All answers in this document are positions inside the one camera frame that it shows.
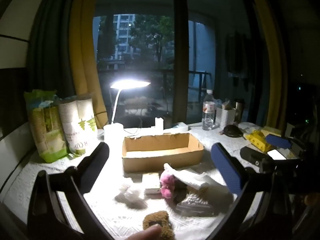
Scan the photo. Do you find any white power strip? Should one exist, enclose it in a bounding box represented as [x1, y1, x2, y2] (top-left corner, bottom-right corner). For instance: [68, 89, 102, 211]
[164, 122, 189, 134]

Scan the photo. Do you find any green paper cup pack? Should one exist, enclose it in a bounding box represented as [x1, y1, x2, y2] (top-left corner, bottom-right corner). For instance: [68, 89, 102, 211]
[24, 89, 70, 164]

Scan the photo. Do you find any lit phone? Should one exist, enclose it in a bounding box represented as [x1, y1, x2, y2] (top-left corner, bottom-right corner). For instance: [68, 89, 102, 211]
[267, 149, 287, 161]

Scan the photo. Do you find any pale yellow packet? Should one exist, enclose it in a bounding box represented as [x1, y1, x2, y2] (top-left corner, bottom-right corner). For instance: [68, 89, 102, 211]
[260, 127, 282, 137]

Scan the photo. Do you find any dark green curtain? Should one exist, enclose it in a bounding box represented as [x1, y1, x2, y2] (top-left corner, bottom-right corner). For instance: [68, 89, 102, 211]
[26, 0, 86, 101]

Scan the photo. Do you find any metal thermos flask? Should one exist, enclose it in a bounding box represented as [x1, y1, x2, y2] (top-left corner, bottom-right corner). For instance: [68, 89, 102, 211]
[234, 99, 245, 124]

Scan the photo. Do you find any small white box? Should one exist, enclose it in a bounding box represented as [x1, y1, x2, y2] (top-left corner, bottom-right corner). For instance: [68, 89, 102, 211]
[142, 172, 162, 195]

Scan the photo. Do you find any dark round pouch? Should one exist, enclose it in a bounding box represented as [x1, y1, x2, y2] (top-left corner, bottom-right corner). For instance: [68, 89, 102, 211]
[223, 124, 247, 139]

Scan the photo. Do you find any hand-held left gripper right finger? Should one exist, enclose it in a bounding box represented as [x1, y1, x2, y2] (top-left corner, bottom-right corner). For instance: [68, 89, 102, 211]
[207, 142, 293, 240]

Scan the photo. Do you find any white cloth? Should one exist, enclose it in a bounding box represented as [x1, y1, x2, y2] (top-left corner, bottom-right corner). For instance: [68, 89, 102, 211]
[164, 163, 211, 191]

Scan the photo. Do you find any yellow curtain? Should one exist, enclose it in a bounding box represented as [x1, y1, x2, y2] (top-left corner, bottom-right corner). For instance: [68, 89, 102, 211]
[245, 0, 291, 131]
[69, 0, 108, 128]

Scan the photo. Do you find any brown sponge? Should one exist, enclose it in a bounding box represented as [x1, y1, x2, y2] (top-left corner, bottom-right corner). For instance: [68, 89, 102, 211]
[142, 210, 176, 240]

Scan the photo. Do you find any grey dotted work glove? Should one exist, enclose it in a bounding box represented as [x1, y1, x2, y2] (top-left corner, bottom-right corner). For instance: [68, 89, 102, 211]
[172, 180, 221, 217]

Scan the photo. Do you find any white textured table cover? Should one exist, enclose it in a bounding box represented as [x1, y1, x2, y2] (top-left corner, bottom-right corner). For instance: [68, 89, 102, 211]
[0, 122, 302, 240]

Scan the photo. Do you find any white charger block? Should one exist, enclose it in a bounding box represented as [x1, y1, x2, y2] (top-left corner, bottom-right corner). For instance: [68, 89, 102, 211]
[154, 117, 164, 133]

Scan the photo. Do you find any white desk lamp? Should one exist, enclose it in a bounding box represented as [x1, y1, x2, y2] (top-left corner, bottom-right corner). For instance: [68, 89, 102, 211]
[103, 78, 151, 153]

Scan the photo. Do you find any person's left hand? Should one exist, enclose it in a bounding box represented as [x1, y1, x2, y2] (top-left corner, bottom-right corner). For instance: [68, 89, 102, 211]
[124, 224, 163, 240]

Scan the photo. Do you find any lamp power cable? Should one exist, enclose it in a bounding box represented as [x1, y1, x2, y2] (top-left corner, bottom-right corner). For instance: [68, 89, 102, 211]
[124, 119, 143, 136]

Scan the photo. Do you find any white perforated holder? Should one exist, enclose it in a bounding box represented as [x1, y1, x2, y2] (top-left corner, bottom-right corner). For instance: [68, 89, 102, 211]
[215, 102, 236, 128]

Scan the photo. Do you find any pink plush toy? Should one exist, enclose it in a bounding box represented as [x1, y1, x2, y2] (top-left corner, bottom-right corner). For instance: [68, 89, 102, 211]
[160, 171, 177, 199]

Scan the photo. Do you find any cardboard box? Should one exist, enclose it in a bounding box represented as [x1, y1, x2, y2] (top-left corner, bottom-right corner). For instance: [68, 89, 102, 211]
[122, 132, 205, 173]

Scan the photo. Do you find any white paper cup pack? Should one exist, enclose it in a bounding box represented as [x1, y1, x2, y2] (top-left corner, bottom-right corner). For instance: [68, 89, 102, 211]
[59, 94, 99, 158]

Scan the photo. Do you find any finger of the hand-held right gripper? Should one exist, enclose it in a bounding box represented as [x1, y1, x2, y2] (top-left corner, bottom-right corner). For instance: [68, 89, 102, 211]
[240, 146, 270, 167]
[265, 133, 292, 148]

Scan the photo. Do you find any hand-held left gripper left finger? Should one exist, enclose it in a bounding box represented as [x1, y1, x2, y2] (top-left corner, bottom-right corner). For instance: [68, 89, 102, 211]
[27, 142, 110, 240]

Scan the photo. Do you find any clear plastic water bottle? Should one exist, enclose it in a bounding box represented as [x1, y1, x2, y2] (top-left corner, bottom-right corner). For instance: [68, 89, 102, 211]
[202, 89, 216, 131]

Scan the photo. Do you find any crumpled clear plastic wrap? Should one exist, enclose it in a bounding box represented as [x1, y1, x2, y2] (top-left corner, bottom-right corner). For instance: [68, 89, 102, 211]
[115, 182, 146, 204]

